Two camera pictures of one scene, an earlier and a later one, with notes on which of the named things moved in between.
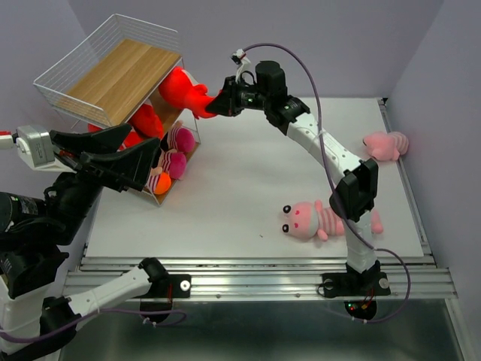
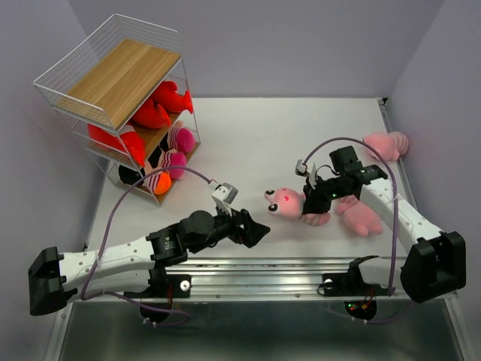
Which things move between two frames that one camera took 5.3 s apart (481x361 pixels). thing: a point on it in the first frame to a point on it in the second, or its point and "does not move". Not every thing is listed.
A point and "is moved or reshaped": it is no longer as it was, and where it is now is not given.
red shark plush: [176, 88] is moved or reshaped
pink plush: [385, 146] does not move
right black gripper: [225, 103] to [314, 202]
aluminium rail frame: [412, 277] does not move
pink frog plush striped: [310, 219] to [289, 203]
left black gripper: [125, 168] to [251, 232]
